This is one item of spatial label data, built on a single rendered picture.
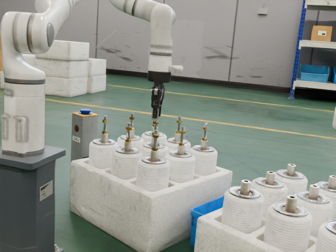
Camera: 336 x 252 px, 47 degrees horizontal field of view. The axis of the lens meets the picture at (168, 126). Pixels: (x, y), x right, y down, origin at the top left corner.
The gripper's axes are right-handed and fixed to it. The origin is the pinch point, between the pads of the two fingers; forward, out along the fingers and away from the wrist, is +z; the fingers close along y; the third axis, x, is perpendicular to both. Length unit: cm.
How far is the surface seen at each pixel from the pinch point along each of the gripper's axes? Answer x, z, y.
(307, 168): 74, 36, -78
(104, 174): -13.4, 17.8, 13.2
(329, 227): 42, 11, 51
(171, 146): 5.6, 11.6, -4.8
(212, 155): 19.5, 11.7, 1.8
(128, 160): -5.9, 12.5, 13.8
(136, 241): -0.4, 32.8, 24.5
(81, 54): -109, -6, -267
